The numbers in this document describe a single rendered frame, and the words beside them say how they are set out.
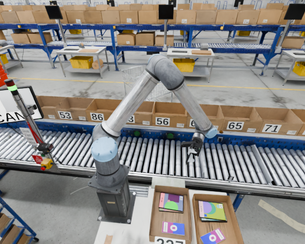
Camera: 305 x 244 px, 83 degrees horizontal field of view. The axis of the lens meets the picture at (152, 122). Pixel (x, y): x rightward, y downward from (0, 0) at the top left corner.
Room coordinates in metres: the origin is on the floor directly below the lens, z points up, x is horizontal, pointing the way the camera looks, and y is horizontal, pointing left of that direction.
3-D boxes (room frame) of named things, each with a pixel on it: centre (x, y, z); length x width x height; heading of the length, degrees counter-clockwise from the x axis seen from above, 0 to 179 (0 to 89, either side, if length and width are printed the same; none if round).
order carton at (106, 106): (1.83, 0.57, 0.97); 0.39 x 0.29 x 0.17; 82
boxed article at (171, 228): (0.55, -0.14, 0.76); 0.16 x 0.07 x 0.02; 83
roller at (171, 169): (1.27, -0.21, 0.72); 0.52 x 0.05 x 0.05; 172
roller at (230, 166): (1.19, -0.79, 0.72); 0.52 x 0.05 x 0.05; 172
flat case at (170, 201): (0.75, -0.14, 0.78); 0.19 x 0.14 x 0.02; 79
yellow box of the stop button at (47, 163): (1.09, 0.98, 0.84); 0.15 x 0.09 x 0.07; 82
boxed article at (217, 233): (0.48, -0.41, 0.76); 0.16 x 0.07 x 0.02; 111
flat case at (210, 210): (0.66, -0.44, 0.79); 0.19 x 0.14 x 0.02; 82
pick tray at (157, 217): (0.64, -0.13, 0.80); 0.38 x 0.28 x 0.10; 173
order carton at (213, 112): (1.67, -0.60, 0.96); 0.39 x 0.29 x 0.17; 82
